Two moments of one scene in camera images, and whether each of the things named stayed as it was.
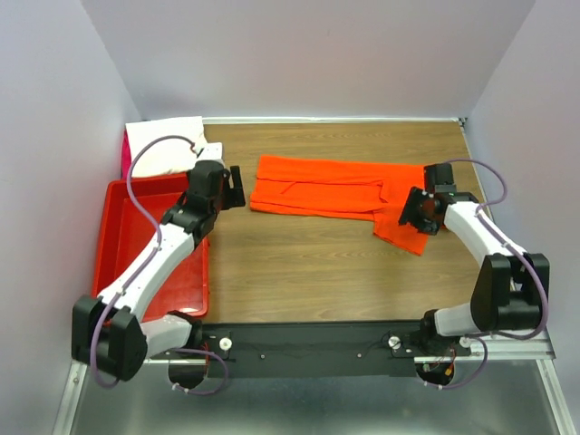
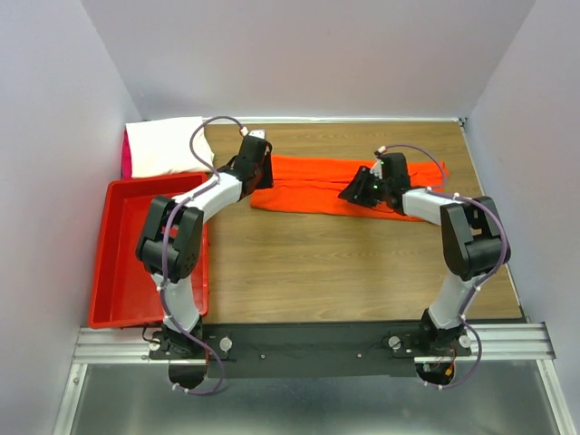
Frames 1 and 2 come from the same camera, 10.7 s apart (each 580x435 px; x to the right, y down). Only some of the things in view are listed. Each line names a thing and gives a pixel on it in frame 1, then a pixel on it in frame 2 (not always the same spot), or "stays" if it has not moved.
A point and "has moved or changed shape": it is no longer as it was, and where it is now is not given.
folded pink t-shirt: (126, 155) stays
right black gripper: (415, 208) → (362, 187)
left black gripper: (227, 188) → (264, 172)
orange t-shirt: (377, 192) has moved or changed shape
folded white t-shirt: (164, 155) stays
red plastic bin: (132, 210) stays
